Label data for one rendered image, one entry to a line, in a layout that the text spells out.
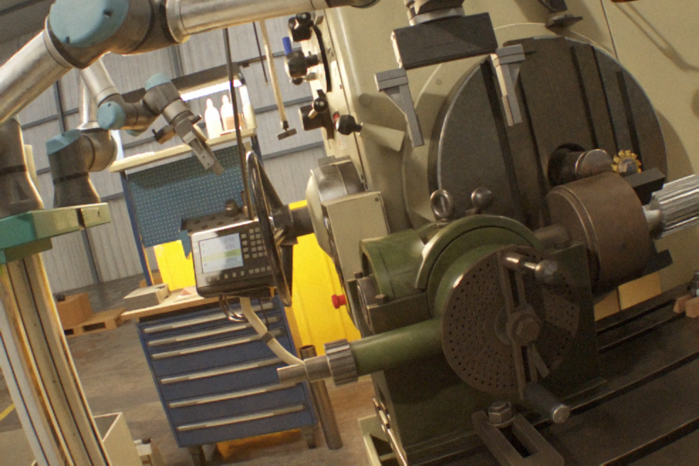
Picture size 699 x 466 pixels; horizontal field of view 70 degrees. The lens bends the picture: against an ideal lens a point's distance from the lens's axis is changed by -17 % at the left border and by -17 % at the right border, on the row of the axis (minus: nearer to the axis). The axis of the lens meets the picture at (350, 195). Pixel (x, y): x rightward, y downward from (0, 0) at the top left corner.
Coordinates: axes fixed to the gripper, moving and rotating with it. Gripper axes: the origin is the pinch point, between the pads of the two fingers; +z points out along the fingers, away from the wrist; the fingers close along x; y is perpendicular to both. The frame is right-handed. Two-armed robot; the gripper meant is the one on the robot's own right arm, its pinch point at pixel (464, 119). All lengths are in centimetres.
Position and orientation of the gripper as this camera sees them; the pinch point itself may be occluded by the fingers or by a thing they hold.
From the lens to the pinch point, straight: 76.8
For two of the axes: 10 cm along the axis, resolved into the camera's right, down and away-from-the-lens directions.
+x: -9.7, 2.3, 0.4
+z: 2.3, 9.7, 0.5
